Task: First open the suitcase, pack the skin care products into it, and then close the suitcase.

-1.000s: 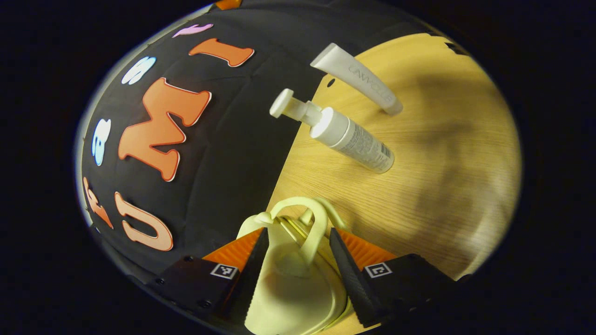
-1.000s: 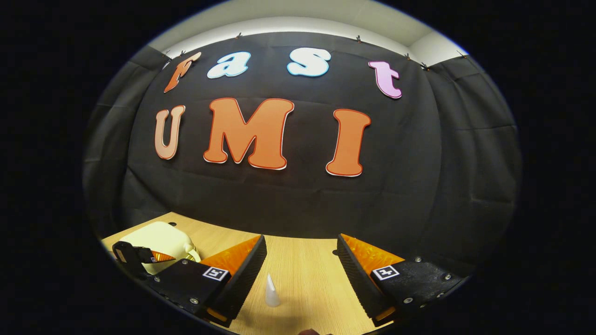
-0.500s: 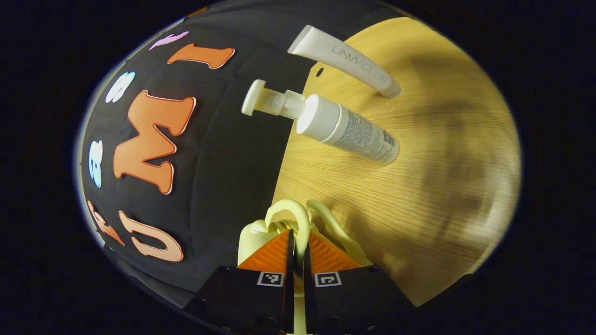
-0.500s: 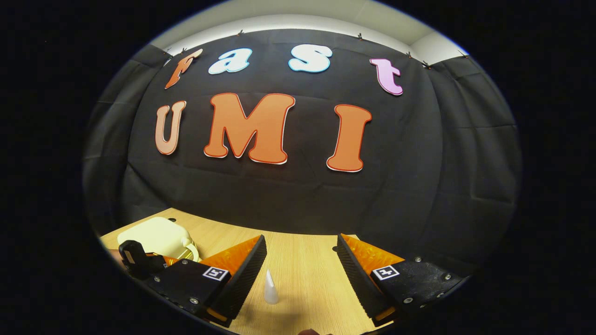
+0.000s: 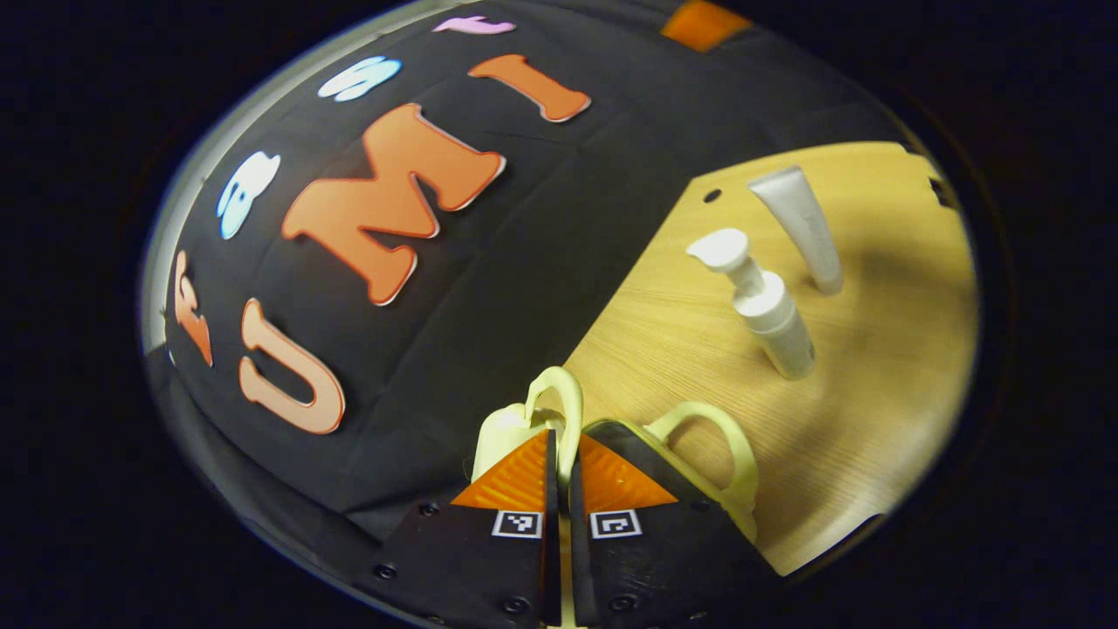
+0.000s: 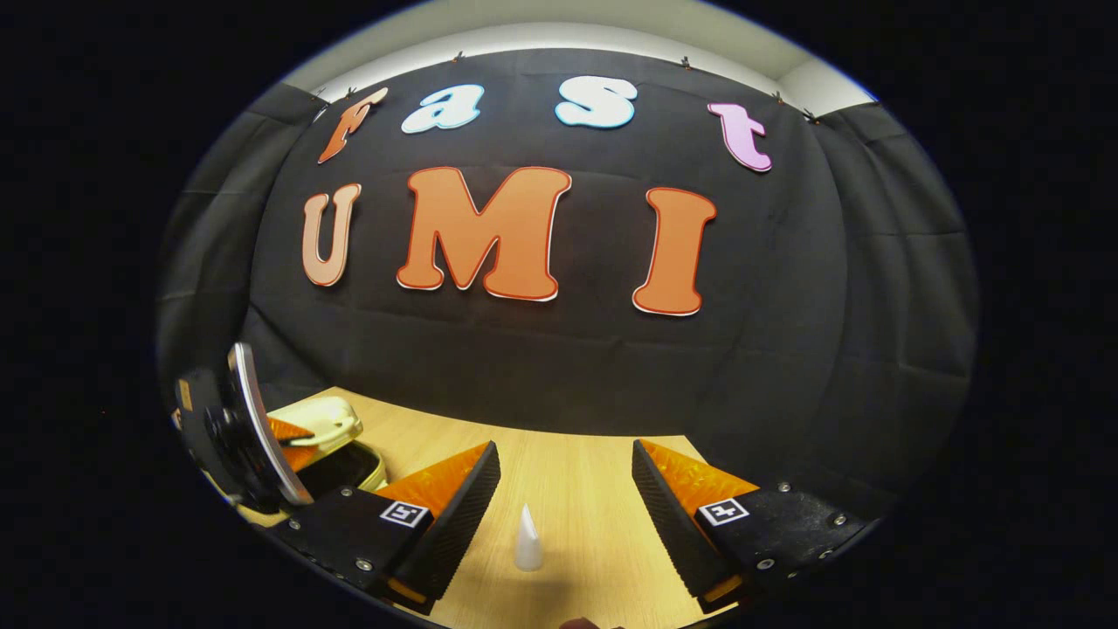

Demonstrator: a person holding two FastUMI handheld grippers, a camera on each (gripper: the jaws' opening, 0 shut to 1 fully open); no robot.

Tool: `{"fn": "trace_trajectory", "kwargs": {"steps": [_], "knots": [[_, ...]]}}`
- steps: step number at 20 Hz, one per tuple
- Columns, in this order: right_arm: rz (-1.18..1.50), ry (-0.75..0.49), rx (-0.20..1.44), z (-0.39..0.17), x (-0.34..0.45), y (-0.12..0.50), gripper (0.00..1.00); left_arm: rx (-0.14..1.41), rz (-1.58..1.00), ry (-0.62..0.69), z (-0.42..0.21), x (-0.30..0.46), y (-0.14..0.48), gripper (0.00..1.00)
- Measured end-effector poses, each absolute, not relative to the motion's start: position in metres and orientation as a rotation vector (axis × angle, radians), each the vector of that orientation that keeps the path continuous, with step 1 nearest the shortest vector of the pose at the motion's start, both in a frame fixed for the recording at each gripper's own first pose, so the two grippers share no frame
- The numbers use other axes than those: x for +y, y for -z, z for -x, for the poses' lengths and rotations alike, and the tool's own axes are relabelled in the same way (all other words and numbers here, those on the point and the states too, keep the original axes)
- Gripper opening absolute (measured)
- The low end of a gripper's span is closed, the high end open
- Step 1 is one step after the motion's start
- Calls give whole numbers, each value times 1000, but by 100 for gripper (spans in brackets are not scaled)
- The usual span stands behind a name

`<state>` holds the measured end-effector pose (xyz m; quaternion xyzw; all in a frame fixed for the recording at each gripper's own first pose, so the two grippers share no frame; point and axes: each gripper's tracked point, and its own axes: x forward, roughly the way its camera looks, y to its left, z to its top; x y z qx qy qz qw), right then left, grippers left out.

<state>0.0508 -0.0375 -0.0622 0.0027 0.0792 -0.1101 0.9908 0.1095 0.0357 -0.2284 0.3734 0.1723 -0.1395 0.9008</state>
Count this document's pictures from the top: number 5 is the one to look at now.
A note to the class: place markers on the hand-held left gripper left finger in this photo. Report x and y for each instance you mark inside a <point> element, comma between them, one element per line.
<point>550,568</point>

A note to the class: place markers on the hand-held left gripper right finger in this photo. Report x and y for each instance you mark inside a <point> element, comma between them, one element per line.
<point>578,568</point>

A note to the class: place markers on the pale yellow suitcase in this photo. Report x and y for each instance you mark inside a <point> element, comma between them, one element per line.
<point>742,463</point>

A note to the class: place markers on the white pump bottle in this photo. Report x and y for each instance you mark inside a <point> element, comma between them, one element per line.
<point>773,314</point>

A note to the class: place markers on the white squeeze tube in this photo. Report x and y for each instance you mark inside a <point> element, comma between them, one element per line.
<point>803,223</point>

